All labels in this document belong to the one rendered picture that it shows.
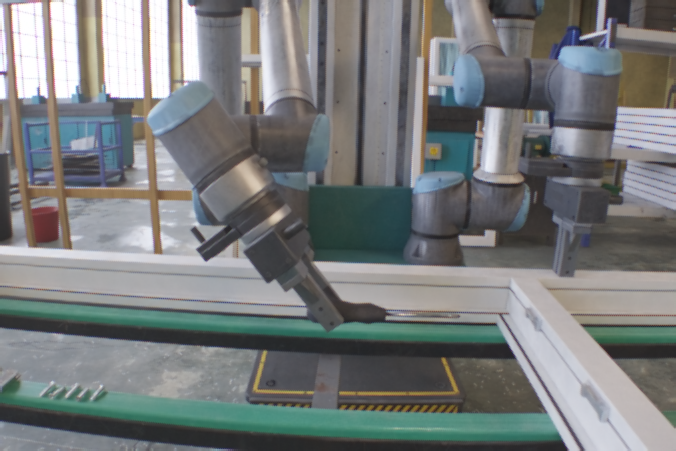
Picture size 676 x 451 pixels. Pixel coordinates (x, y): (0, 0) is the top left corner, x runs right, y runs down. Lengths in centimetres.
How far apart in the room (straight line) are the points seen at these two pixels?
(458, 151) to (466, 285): 363
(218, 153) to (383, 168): 107
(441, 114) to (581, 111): 355
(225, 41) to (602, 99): 83
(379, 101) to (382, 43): 19
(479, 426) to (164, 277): 53
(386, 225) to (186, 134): 105
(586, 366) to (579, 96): 38
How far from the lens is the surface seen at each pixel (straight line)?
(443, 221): 140
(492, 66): 84
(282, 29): 94
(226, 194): 57
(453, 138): 435
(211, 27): 118
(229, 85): 122
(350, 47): 157
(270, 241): 54
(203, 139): 57
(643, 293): 88
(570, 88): 75
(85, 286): 89
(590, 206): 74
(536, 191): 436
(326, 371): 68
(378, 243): 155
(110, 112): 868
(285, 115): 72
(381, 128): 157
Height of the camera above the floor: 119
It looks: 15 degrees down
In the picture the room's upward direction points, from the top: 1 degrees clockwise
